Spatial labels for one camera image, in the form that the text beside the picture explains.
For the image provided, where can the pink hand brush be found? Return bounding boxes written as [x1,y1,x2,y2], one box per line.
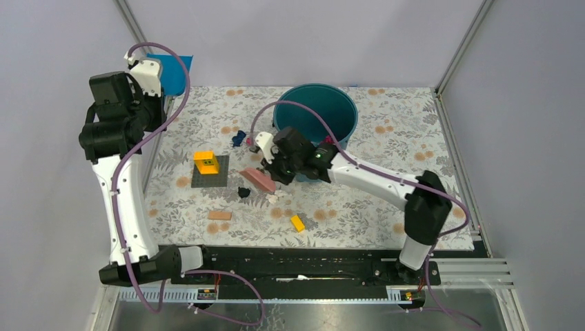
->
[239,168,276,193]

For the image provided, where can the blue plastic dustpan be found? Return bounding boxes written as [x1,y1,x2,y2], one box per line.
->
[147,53,187,97]

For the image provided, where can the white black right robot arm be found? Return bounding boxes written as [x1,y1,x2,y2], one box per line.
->
[254,127,453,284]

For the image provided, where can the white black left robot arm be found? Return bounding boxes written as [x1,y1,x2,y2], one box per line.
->
[79,71,214,287]

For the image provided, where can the white crumpled paper scrap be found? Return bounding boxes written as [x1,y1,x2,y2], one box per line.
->
[266,190,290,204]

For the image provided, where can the dark blue paper scrap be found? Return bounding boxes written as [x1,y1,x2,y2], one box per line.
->
[232,130,247,148]

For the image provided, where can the black crumpled paper scrap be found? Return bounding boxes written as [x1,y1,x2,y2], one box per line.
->
[237,187,251,199]

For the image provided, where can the teal plastic bucket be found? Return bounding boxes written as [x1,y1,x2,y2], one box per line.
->
[273,83,363,184]

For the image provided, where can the yellow rectangular block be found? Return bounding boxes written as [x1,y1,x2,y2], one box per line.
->
[290,215,306,232]

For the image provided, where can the yellow toy brick house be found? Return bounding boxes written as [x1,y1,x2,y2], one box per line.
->
[193,150,220,175]

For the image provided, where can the tan wooden block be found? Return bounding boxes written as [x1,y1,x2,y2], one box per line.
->
[208,210,232,221]

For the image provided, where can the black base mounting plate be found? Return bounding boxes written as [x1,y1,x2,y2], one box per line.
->
[171,246,442,300]

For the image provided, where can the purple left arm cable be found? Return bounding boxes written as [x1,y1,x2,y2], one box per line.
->
[110,41,267,328]

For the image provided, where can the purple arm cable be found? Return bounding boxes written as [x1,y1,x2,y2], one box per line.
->
[248,100,483,331]
[110,41,267,328]

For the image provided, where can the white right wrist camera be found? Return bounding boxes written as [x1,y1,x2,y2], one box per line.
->
[250,132,276,165]

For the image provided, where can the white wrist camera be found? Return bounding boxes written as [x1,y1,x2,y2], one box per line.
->
[250,132,276,165]
[124,53,163,97]

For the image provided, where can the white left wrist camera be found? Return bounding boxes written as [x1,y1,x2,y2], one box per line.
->
[124,53,163,97]

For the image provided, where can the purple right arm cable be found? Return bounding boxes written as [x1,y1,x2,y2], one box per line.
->
[248,100,483,331]

